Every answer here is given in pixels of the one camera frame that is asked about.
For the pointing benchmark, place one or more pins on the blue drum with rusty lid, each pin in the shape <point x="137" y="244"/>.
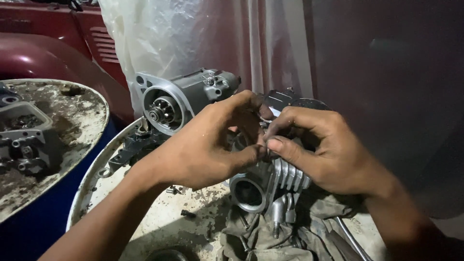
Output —
<point x="79" y="119"/>

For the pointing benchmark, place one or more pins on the dark red vehicle body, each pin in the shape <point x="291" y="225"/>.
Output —
<point x="54" y="50"/>

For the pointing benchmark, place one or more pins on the person's right hand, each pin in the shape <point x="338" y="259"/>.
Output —
<point x="333" y="156"/>

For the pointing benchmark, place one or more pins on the small metal part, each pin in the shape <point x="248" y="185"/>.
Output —
<point x="267" y="155"/>

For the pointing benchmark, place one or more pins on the silver finned cylinder head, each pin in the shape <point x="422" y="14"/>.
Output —
<point x="268" y="188"/>

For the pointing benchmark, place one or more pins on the black bolt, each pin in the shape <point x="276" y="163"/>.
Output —
<point x="187" y="214"/>

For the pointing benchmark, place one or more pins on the grey starter motor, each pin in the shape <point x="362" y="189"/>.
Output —
<point x="181" y="98"/>

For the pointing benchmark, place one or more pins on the black ribbed engine part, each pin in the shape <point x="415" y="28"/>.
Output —
<point x="290" y="100"/>

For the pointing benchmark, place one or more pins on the grey engine casing part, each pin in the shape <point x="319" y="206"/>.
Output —
<point x="25" y="141"/>

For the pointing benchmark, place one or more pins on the black metal bracket plate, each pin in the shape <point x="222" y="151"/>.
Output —
<point x="134" y="150"/>

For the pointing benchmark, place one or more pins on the person's left hand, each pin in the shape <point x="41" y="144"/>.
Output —
<point x="195" y="148"/>

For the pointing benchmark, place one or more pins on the translucent plastic sheet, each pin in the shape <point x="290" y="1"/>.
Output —
<point x="188" y="40"/>

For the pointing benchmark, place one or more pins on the grey bolt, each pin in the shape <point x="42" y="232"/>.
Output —
<point x="244" y="243"/>

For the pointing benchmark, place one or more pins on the silver metal rod tool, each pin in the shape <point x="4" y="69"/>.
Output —
<point x="353" y="239"/>

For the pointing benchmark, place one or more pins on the dirty grey cloth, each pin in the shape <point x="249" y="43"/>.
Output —
<point x="319" y="232"/>

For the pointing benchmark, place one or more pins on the small dark screw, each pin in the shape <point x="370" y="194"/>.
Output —
<point x="174" y="190"/>

